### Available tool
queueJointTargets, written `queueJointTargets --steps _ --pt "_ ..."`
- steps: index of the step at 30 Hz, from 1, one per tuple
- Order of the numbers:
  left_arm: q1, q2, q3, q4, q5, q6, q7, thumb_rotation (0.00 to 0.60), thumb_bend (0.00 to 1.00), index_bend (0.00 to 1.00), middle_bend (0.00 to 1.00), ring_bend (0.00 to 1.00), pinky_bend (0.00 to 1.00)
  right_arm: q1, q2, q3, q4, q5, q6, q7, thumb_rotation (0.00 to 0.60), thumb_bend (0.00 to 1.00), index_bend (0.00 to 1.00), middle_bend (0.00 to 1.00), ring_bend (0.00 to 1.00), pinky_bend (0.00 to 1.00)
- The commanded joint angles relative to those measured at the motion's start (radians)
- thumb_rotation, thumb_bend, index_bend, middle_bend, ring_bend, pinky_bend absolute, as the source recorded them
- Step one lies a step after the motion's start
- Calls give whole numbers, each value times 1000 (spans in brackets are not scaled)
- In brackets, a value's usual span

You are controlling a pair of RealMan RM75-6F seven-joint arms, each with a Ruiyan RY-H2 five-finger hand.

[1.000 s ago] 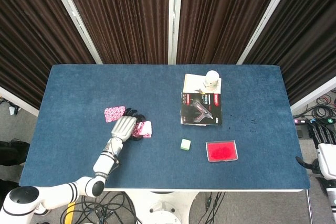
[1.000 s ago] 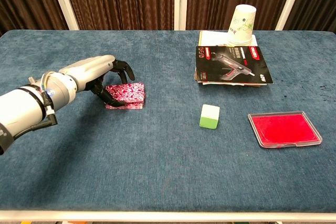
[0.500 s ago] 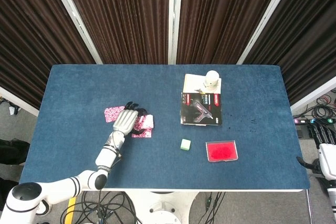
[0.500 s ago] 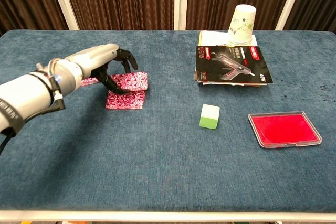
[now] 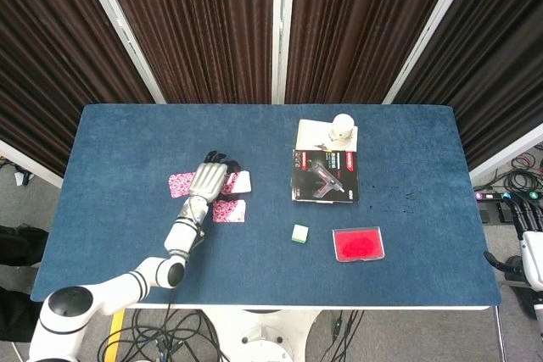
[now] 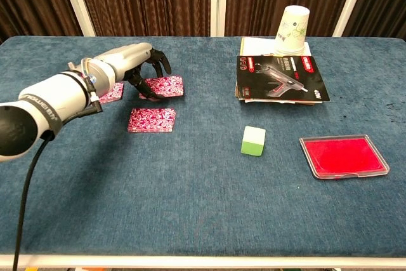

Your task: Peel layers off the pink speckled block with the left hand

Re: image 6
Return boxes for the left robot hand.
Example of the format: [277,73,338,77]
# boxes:
[87,42,172,100]

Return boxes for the blue table cloth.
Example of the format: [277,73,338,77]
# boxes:
[0,36,406,258]

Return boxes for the green and white cube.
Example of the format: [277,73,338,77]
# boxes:
[240,126,266,157]

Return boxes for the black glue gun package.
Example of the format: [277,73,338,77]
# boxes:
[236,55,331,103]

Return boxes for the paper and cardboard sheets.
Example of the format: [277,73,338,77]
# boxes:
[234,82,325,106]

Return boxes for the red ink pad clear case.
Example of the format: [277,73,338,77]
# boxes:
[299,133,391,180]

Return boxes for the white frame post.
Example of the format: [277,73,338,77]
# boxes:
[332,0,372,37]
[56,0,96,37]
[209,0,228,37]

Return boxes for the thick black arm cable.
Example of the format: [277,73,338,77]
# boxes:
[11,133,55,271]

